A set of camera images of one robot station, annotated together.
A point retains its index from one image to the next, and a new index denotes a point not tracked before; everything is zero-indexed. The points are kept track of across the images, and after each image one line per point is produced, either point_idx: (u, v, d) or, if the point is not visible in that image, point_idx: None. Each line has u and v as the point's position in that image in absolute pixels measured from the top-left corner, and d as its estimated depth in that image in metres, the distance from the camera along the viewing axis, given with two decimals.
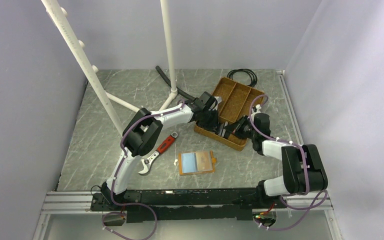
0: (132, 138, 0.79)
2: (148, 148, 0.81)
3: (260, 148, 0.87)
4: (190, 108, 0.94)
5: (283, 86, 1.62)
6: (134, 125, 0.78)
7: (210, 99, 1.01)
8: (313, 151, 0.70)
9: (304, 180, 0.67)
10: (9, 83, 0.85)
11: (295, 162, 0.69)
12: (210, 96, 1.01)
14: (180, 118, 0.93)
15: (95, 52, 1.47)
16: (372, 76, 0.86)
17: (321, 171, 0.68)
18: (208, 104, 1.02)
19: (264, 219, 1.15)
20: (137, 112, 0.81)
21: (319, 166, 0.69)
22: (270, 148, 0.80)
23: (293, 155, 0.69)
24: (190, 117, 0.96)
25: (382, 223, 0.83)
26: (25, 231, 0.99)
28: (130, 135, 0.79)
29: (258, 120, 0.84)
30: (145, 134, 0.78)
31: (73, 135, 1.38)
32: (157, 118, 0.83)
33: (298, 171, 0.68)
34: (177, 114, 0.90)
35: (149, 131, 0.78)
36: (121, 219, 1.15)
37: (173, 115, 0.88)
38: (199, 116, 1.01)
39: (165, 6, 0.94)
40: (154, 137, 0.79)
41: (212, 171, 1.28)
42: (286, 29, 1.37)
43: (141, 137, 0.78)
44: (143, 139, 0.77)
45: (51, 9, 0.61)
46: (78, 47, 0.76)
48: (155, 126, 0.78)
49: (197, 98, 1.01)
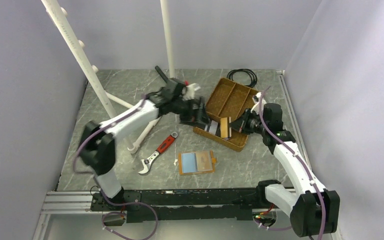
0: (86, 159, 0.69)
2: (107, 164, 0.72)
3: (272, 143, 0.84)
4: (154, 104, 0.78)
5: (283, 86, 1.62)
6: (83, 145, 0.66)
7: (180, 85, 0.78)
8: (336, 203, 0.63)
9: (314, 230, 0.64)
10: (9, 82, 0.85)
11: (312, 216, 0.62)
12: (178, 82, 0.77)
14: (143, 120, 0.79)
15: (95, 52, 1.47)
16: (372, 75, 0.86)
17: (333, 223, 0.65)
18: (178, 92, 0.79)
19: (264, 219, 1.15)
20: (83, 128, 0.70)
21: (334, 217, 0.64)
22: (282, 159, 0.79)
23: (312, 210, 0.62)
24: (155, 113, 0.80)
25: (382, 222, 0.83)
26: (25, 231, 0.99)
28: (83, 156, 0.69)
29: (269, 110, 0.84)
30: (96, 153, 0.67)
31: (73, 135, 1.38)
32: (110, 130, 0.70)
33: (312, 222, 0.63)
34: (136, 117, 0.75)
35: (99, 149, 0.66)
36: (121, 219, 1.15)
37: (133, 119, 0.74)
38: (170, 110, 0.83)
39: (165, 6, 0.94)
40: (108, 152, 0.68)
41: (212, 171, 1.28)
42: (286, 29, 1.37)
43: (93, 156, 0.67)
44: (96, 158, 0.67)
45: (51, 9, 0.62)
46: (78, 47, 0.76)
48: (105, 142, 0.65)
49: (163, 86, 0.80)
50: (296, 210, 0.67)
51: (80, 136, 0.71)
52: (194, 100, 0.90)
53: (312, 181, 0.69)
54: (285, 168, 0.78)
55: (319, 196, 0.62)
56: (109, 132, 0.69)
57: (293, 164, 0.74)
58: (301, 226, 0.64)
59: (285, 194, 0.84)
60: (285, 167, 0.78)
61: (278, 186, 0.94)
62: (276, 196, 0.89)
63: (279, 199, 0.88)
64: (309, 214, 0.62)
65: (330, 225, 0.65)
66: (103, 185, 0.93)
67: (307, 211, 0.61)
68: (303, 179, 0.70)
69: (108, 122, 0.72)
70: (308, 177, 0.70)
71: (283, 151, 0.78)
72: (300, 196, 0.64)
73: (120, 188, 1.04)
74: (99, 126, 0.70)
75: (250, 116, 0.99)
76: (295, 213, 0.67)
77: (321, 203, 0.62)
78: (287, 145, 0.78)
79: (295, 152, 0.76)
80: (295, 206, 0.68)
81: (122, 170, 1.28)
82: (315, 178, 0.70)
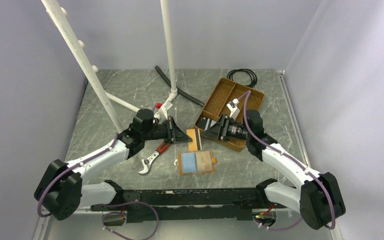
0: (48, 204, 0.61)
2: (68, 208, 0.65)
3: (258, 151, 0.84)
4: (124, 144, 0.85)
5: (282, 86, 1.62)
6: (49, 186, 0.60)
7: (146, 121, 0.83)
8: (335, 184, 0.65)
9: (328, 216, 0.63)
10: (9, 82, 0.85)
11: (319, 202, 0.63)
12: (142, 120, 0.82)
14: (113, 159, 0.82)
15: (95, 52, 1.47)
16: (372, 76, 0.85)
17: (341, 203, 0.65)
18: (145, 126, 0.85)
19: (264, 219, 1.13)
20: (47, 168, 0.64)
21: (339, 199, 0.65)
22: (273, 161, 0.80)
23: (316, 195, 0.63)
24: (126, 152, 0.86)
25: (381, 223, 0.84)
26: (25, 231, 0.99)
28: (45, 201, 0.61)
29: (250, 121, 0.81)
30: (61, 195, 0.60)
31: (73, 135, 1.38)
32: (77, 170, 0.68)
33: (322, 209, 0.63)
34: (106, 156, 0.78)
35: (65, 189, 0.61)
36: (121, 219, 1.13)
37: (103, 158, 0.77)
38: (139, 146, 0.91)
39: (166, 7, 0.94)
40: (74, 193, 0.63)
41: (212, 171, 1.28)
42: (286, 29, 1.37)
43: (55, 199, 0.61)
44: (59, 201, 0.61)
45: (51, 9, 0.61)
46: (78, 47, 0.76)
48: (72, 182, 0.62)
49: (130, 124, 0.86)
50: (303, 202, 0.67)
51: (41, 179, 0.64)
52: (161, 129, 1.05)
53: (306, 170, 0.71)
54: (280, 168, 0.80)
55: (318, 181, 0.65)
56: (76, 172, 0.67)
57: (284, 162, 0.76)
58: (314, 218, 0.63)
59: (287, 191, 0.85)
60: (279, 167, 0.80)
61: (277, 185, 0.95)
62: (278, 194, 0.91)
63: (281, 196, 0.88)
64: (315, 199, 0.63)
65: (339, 208, 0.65)
66: (91, 201, 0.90)
67: (311, 200, 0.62)
68: (299, 171, 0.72)
69: (75, 161, 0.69)
70: (301, 168, 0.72)
71: (270, 154, 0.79)
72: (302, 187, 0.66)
73: (114, 194, 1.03)
74: (66, 165, 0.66)
75: (230, 123, 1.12)
76: (304, 208, 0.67)
77: (321, 186, 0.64)
78: (271, 146, 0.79)
79: (281, 151, 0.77)
80: (301, 201, 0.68)
81: (123, 170, 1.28)
82: (307, 167, 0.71)
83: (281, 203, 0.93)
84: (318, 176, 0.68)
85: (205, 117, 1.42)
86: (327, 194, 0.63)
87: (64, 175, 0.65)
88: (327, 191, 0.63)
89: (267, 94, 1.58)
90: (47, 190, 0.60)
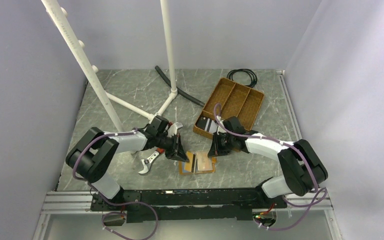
0: (84, 163, 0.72)
2: (100, 171, 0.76)
3: (243, 145, 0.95)
4: (144, 134, 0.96)
5: (283, 86, 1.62)
6: (86, 148, 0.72)
7: (164, 122, 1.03)
8: (307, 146, 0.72)
9: (310, 180, 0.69)
10: (8, 82, 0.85)
11: (297, 168, 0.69)
12: (162, 120, 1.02)
14: (134, 144, 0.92)
15: (95, 52, 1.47)
16: (372, 76, 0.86)
17: (320, 165, 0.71)
18: (161, 128, 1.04)
19: (264, 219, 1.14)
20: (86, 133, 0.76)
21: (317, 161, 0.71)
22: (257, 146, 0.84)
23: (293, 161, 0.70)
24: (142, 143, 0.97)
25: (381, 223, 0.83)
26: (25, 230, 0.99)
28: (82, 160, 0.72)
29: (228, 123, 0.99)
30: (96, 157, 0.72)
31: (73, 135, 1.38)
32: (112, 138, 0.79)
33: (302, 174, 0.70)
34: (132, 137, 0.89)
35: (104, 150, 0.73)
36: (121, 219, 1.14)
37: (129, 138, 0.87)
38: (152, 143, 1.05)
39: (166, 7, 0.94)
40: (107, 158, 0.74)
41: (212, 171, 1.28)
42: (286, 29, 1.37)
43: (92, 160, 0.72)
44: (95, 162, 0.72)
45: (51, 9, 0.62)
46: (78, 47, 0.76)
48: (108, 145, 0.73)
49: (149, 123, 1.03)
50: (285, 172, 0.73)
51: (78, 143, 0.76)
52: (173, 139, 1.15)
53: (281, 142, 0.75)
54: (264, 151, 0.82)
55: (294, 148, 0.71)
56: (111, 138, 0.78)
57: (262, 143, 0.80)
58: (298, 184, 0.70)
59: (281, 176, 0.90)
60: (265, 152, 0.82)
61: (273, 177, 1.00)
62: (274, 186, 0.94)
63: (278, 189, 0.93)
64: (294, 166, 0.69)
65: (319, 171, 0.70)
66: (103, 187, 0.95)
67: (290, 167, 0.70)
68: (277, 146, 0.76)
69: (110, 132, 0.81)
70: (277, 142, 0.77)
71: (253, 141, 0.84)
72: (279, 156, 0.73)
73: (118, 189, 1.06)
74: (102, 132, 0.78)
75: (218, 138, 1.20)
76: (288, 178, 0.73)
77: (297, 152, 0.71)
78: (253, 135, 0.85)
79: (260, 135, 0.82)
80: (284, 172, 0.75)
81: (123, 170, 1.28)
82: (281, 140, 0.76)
83: (279, 193, 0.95)
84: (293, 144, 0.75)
85: (205, 117, 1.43)
86: (303, 158, 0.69)
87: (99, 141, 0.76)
88: (303, 156, 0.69)
89: (267, 94, 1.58)
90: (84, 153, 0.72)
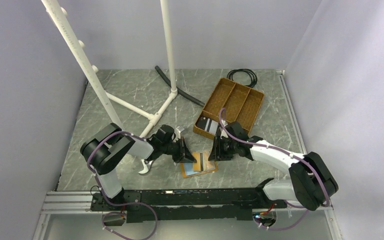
0: (101, 152, 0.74)
2: (110, 166, 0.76)
3: (247, 152, 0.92)
4: (151, 144, 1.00)
5: (283, 86, 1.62)
6: (103, 141, 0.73)
7: (169, 133, 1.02)
8: (318, 160, 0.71)
9: (322, 195, 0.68)
10: (9, 82, 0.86)
11: (310, 183, 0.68)
12: (166, 132, 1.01)
14: (141, 148, 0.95)
15: (95, 52, 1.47)
16: (372, 76, 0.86)
17: (331, 178, 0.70)
18: (166, 138, 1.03)
19: (264, 219, 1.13)
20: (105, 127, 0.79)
21: (328, 175, 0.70)
22: (261, 155, 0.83)
23: (305, 176, 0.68)
24: (149, 152, 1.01)
25: (381, 223, 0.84)
26: (26, 230, 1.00)
28: (99, 149, 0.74)
29: (230, 128, 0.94)
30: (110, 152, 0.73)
31: (73, 135, 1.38)
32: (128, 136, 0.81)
33: (314, 189, 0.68)
34: (142, 143, 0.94)
35: (119, 144, 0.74)
36: (121, 219, 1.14)
37: (140, 143, 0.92)
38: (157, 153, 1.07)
39: (166, 8, 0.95)
40: (121, 153, 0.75)
41: (215, 169, 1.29)
42: (286, 29, 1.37)
43: (106, 153, 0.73)
44: (108, 156, 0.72)
45: (51, 9, 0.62)
46: (78, 47, 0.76)
48: (124, 141, 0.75)
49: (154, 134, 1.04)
50: (296, 186, 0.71)
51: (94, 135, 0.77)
52: (180, 142, 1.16)
53: (290, 154, 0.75)
54: (267, 159, 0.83)
55: (305, 163, 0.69)
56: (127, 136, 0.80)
57: (268, 152, 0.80)
58: (311, 199, 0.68)
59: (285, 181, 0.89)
60: (269, 160, 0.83)
61: (275, 181, 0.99)
62: (277, 190, 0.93)
63: (278, 190, 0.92)
64: (307, 180, 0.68)
65: (330, 185, 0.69)
66: (106, 185, 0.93)
67: (302, 181, 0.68)
68: (285, 157, 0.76)
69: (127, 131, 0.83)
70: (286, 154, 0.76)
71: (256, 149, 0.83)
72: (289, 170, 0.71)
73: (120, 188, 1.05)
74: (119, 129, 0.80)
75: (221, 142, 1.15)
76: (299, 192, 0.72)
77: (308, 166, 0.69)
78: (257, 143, 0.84)
79: (266, 144, 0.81)
80: (294, 186, 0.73)
81: (122, 170, 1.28)
82: (291, 151, 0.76)
83: (282, 196, 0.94)
84: (303, 158, 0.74)
85: (205, 117, 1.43)
86: (315, 173, 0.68)
87: (115, 137, 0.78)
88: (314, 170, 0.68)
89: (266, 94, 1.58)
90: (100, 146, 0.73)
